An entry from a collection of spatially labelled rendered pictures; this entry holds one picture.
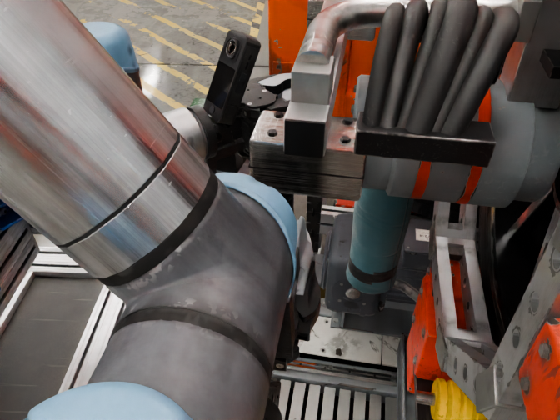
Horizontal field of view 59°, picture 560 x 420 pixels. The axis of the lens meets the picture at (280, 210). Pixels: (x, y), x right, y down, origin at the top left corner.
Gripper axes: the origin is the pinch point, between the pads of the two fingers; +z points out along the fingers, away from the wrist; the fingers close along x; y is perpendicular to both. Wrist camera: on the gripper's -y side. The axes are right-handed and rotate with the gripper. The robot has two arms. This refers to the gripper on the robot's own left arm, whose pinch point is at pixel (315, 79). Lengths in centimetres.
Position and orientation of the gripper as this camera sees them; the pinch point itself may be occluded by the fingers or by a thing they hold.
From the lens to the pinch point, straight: 75.2
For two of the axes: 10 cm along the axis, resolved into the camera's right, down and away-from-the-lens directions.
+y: 0.1, 7.7, 6.3
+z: 8.1, -3.7, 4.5
